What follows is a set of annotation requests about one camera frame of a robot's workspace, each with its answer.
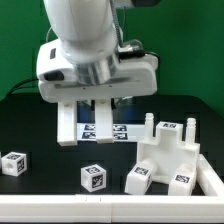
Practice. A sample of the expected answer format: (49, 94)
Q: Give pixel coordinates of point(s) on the white flat chair back panel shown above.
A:
(122, 132)

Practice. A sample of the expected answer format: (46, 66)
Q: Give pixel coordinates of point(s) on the white cube nut far left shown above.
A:
(14, 163)

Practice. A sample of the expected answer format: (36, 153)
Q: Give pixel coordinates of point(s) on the white cube nut with tag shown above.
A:
(93, 178)

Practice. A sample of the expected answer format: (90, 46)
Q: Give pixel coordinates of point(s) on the white chair seat part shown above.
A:
(163, 145)

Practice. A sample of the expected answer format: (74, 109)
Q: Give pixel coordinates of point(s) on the white long side bar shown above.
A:
(104, 121)
(67, 124)

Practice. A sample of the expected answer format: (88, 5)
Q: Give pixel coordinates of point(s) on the white L-shaped border fence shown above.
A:
(208, 208)

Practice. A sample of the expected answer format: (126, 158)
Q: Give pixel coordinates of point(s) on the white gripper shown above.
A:
(60, 81)

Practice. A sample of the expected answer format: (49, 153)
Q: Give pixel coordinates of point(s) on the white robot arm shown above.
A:
(89, 60)

